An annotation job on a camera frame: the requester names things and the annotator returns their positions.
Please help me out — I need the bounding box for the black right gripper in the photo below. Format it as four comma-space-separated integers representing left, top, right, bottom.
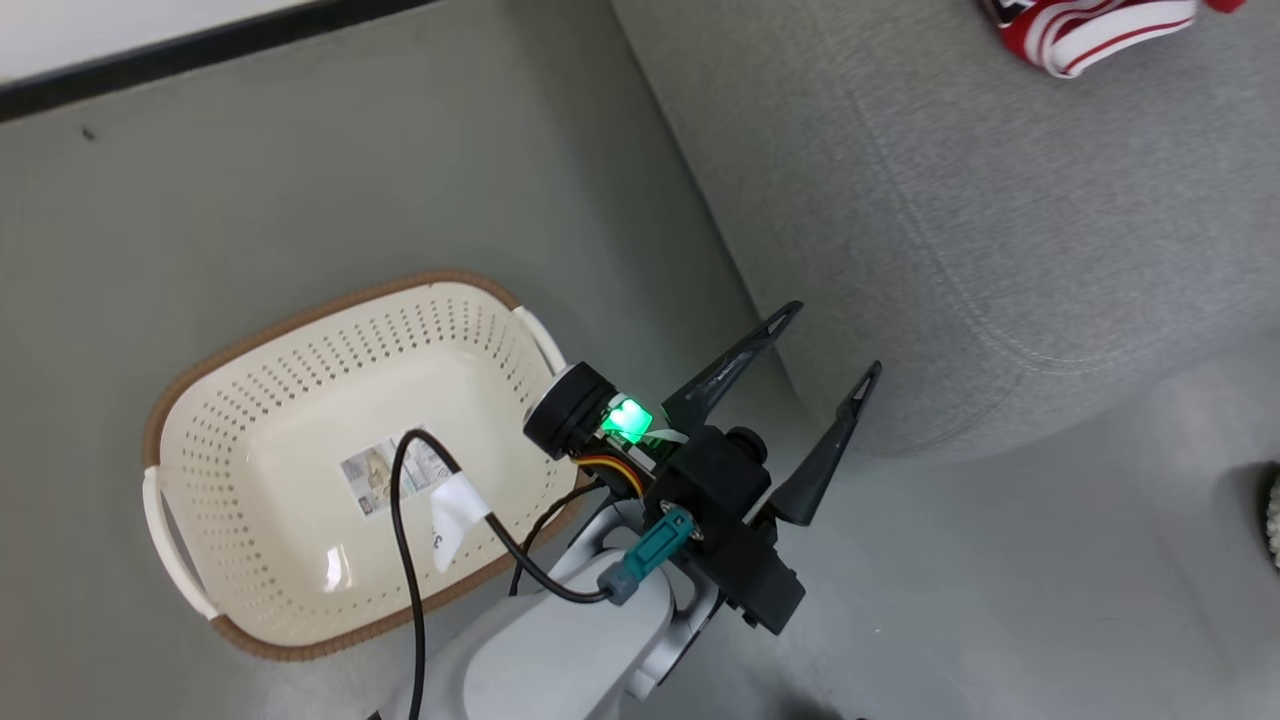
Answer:
572, 300, 883, 637

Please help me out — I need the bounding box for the red and white jersey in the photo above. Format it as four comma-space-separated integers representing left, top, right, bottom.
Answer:
980, 0, 1246, 79

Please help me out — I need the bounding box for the cream perforated laundry basket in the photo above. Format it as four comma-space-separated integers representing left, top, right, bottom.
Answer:
142, 268, 601, 663

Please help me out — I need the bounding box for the grey fabric sofa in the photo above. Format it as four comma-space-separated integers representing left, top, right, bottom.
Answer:
610, 0, 1280, 461

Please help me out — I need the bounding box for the white tape tag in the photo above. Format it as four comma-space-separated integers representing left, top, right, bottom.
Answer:
430, 472, 493, 573

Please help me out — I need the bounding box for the printed label sticker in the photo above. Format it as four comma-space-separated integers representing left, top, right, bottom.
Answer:
340, 428, 451, 519

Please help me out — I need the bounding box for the black baseboard strip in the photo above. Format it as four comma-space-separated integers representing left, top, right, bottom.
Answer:
0, 0, 441, 123

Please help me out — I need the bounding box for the coloured wire bundle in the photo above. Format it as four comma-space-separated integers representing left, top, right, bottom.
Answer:
574, 454, 647, 497

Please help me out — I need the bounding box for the teal cable connector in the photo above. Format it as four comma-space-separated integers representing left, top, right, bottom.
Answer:
598, 505, 697, 607

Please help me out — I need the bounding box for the thin black cable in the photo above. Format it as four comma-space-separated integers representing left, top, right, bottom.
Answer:
508, 483, 603, 597

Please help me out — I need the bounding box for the thick black cable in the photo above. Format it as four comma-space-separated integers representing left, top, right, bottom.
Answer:
390, 428, 613, 720

